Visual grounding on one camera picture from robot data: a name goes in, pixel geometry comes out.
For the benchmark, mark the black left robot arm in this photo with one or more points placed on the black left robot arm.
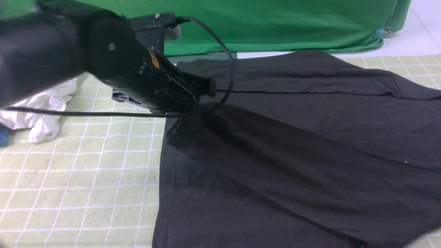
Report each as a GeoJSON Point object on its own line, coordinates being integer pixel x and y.
{"type": "Point", "coordinates": [63, 39]}

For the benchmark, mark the green backdrop cloth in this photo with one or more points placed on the green backdrop cloth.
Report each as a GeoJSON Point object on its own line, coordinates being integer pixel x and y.
{"type": "Point", "coordinates": [282, 25]}

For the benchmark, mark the blue cloth piece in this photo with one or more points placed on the blue cloth piece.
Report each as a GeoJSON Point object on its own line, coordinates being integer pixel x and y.
{"type": "Point", "coordinates": [4, 136]}

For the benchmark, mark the crumpled white garment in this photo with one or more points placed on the crumpled white garment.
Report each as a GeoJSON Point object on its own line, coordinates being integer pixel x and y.
{"type": "Point", "coordinates": [42, 127]}

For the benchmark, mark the dark green base bar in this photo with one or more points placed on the dark green base bar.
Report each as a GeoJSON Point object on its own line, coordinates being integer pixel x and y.
{"type": "Point", "coordinates": [175, 59]}

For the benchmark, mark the light green checkered tablecloth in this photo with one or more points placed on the light green checkered tablecloth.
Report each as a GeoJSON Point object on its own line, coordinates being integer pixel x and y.
{"type": "Point", "coordinates": [96, 185]}

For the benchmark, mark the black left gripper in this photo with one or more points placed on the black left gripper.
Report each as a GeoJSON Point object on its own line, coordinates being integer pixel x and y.
{"type": "Point", "coordinates": [146, 78]}

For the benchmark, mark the blue binder clip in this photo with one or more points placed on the blue binder clip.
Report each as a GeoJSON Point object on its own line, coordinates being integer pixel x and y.
{"type": "Point", "coordinates": [382, 33]}

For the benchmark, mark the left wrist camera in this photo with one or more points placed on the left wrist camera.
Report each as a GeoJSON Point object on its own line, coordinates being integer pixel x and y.
{"type": "Point", "coordinates": [153, 30]}

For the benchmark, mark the dark gray long-sleeve top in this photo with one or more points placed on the dark gray long-sleeve top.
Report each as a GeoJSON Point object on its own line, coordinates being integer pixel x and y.
{"type": "Point", "coordinates": [308, 152]}

